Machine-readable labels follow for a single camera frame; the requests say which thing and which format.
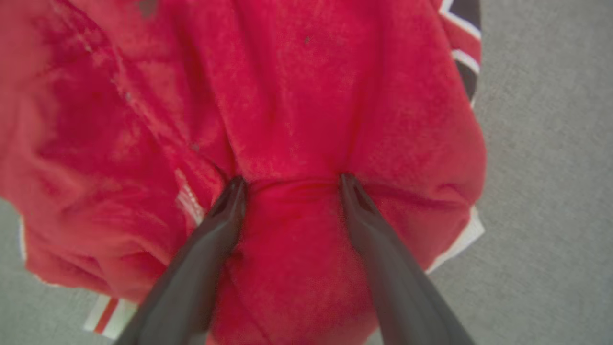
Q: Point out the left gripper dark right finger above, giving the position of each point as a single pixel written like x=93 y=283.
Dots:
x=397 y=287

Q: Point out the red and white garment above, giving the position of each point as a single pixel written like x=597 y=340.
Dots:
x=297 y=96

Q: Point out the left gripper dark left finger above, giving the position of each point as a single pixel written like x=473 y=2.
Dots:
x=191 y=278

